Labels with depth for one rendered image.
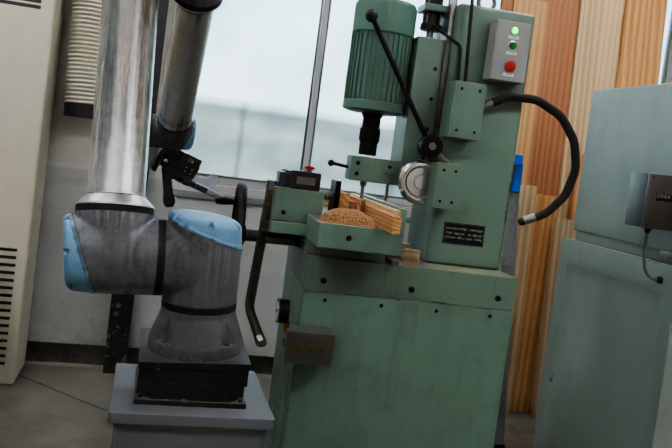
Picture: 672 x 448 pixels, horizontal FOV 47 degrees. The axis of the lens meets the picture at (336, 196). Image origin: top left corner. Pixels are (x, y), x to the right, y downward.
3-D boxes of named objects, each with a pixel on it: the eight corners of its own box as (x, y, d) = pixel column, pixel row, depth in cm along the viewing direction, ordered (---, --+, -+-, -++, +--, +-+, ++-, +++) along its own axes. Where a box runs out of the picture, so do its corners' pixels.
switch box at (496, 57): (481, 80, 211) (490, 22, 210) (515, 85, 212) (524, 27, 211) (489, 78, 205) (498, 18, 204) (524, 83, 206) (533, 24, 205)
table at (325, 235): (260, 217, 240) (262, 198, 239) (355, 228, 245) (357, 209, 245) (276, 242, 180) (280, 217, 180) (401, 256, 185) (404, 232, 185)
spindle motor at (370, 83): (337, 110, 225) (351, 4, 223) (395, 118, 228) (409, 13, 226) (347, 107, 207) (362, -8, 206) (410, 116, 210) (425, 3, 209)
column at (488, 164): (404, 251, 234) (436, 15, 230) (473, 258, 238) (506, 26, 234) (424, 262, 212) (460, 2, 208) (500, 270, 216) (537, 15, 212)
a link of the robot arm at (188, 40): (232, -71, 160) (192, 128, 214) (172, -81, 157) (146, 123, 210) (234, -34, 154) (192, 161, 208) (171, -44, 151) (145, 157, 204)
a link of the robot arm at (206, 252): (242, 310, 150) (251, 221, 148) (153, 307, 145) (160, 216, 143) (231, 290, 164) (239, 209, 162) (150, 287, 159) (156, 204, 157)
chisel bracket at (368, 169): (343, 183, 221) (347, 154, 221) (390, 189, 224) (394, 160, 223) (348, 185, 214) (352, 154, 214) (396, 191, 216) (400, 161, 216)
